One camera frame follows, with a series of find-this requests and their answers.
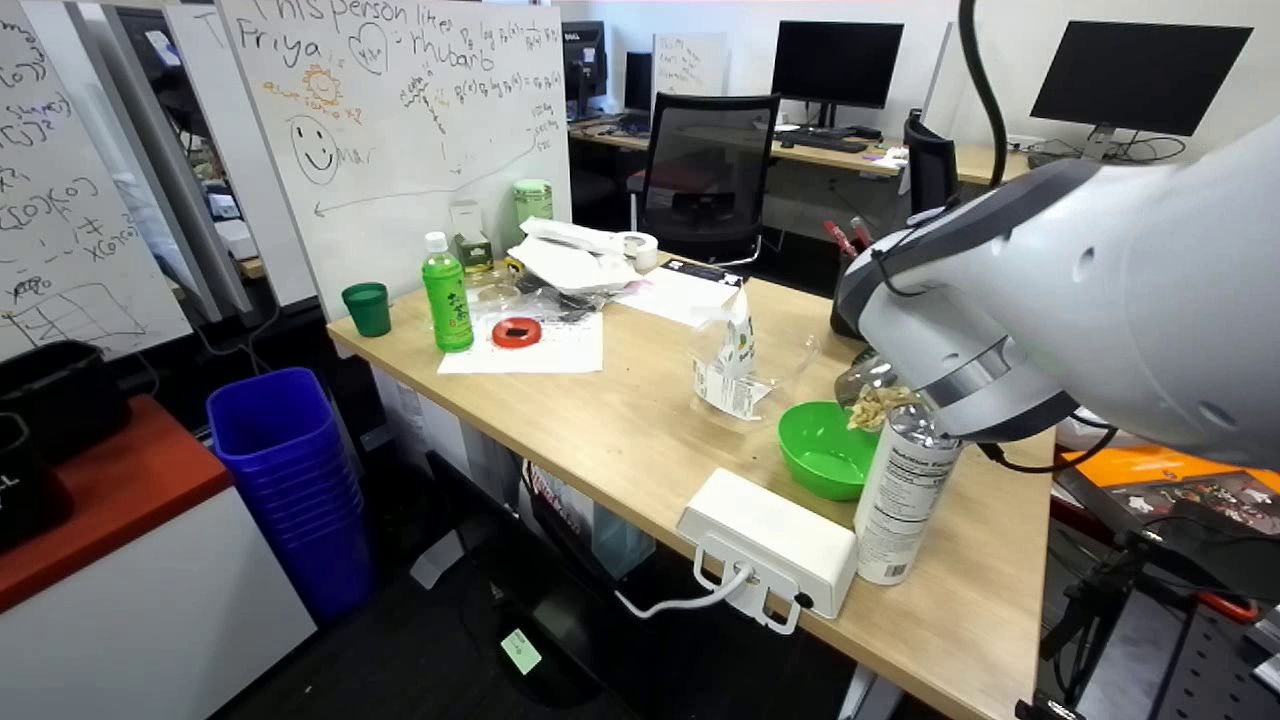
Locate cashew nuts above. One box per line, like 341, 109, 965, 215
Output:
846, 375, 921, 433

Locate green plastic bowl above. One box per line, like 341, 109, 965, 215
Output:
773, 399, 887, 506

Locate printed white paper sheet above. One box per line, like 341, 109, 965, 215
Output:
613, 262, 744, 336

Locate black remote control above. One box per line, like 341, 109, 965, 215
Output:
658, 255, 752, 287

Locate white tape roll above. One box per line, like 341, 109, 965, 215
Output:
618, 229, 663, 271

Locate clear plastic wrapper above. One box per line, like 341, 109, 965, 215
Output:
467, 255, 595, 326

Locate red tape roll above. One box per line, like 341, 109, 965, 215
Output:
486, 312, 549, 350

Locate light green cup stack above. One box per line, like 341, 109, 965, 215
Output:
507, 176, 556, 232

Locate green plastic bottle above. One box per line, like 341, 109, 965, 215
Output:
417, 229, 477, 355

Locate black mesh office chair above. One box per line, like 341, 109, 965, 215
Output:
631, 86, 785, 271

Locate white power box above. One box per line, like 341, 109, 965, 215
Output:
672, 463, 859, 633

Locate dark green cup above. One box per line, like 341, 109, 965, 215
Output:
337, 280, 394, 340

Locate black keyboard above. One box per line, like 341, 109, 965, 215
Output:
774, 124, 875, 156

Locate wooden office desk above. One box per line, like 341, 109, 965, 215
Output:
564, 116, 1042, 215

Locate black flat device green sticker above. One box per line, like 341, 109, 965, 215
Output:
423, 533, 642, 713

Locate white wafer roll canister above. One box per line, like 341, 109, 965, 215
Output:
853, 397, 966, 590

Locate small whiteboard with writing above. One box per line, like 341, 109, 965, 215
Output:
646, 27, 736, 100

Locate whiteboard with smiley drawing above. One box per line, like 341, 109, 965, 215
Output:
212, 0, 575, 325

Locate black high back chair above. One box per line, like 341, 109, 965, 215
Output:
899, 109, 966, 224

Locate stacked blue bins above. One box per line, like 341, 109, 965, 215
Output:
200, 362, 379, 629

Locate orange book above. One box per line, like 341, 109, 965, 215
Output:
1071, 441, 1280, 498

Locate white cabinet with red top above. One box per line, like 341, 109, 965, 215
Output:
0, 391, 321, 720

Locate black metal stand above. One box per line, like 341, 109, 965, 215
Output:
1014, 533, 1280, 720

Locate dark printed magazine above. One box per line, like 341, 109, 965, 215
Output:
1053, 472, 1280, 602

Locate large black computer monitor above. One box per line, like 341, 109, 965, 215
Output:
1028, 16, 1254, 144

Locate plain black bin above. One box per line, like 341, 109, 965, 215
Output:
0, 340, 134, 472

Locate whiteboard with black writing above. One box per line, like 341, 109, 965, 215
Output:
0, 0, 196, 369

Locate black landfill bin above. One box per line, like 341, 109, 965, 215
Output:
0, 413, 74, 557

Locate white power cable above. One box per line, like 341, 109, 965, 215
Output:
613, 551, 757, 629

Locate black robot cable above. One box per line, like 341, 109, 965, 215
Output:
952, 0, 1014, 190

